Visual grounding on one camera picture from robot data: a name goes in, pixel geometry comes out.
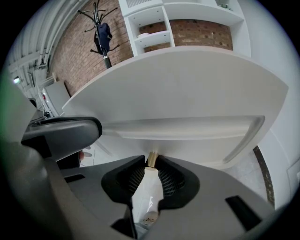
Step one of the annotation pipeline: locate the white desk with shelves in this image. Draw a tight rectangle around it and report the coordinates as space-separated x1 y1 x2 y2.
118 0 253 58

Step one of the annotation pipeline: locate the white round table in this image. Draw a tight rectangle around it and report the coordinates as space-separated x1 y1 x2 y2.
62 45 289 171

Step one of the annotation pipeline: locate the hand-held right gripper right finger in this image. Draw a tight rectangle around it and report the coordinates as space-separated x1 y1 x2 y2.
154 154 276 240

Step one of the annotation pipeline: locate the brass metal cylinder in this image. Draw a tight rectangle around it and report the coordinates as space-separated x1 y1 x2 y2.
145 151 162 173

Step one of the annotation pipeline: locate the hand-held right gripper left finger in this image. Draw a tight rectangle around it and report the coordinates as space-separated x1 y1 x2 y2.
58 154 147 240

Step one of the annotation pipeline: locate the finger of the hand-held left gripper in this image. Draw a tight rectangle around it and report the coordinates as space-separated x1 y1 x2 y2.
21 116 103 162

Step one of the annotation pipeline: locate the black coat rack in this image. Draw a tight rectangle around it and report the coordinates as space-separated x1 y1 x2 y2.
77 0 121 70

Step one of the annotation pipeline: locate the navy blue garment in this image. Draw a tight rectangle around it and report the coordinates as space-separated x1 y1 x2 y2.
93 22 113 53

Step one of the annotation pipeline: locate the white side table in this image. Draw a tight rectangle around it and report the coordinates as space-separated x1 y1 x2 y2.
42 79 71 118

